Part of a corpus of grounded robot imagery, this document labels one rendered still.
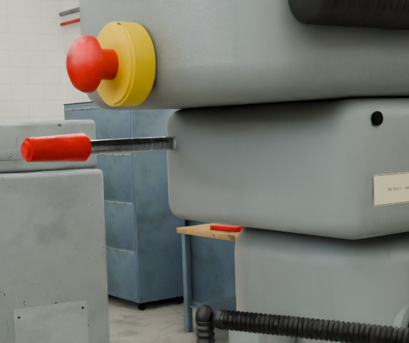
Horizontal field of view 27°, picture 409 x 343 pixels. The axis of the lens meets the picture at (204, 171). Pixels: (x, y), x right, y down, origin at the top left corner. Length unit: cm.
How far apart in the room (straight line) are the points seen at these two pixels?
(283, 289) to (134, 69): 23
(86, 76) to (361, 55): 19
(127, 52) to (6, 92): 975
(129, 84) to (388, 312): 26
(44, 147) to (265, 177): 18
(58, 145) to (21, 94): 972
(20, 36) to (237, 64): 995
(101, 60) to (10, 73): 979
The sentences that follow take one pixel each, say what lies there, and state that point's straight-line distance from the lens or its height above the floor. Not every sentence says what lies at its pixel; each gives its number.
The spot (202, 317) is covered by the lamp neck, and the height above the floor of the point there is 158.
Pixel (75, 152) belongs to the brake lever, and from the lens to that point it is 70.
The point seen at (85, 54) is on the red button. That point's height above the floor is 177.
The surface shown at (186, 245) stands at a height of 73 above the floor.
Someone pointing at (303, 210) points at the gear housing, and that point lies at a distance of 63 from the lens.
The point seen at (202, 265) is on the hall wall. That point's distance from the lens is 833.
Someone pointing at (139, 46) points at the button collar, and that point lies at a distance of 59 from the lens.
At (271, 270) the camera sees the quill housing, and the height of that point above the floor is 159.
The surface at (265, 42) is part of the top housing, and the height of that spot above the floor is 176.
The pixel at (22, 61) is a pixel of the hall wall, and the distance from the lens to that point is 1045.
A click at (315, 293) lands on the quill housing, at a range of 68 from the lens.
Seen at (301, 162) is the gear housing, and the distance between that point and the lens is 62.
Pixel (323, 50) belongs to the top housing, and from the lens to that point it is 56.
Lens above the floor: 171
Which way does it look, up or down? 3 degrees down
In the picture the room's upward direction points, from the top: 2 degrees counter-clockwise
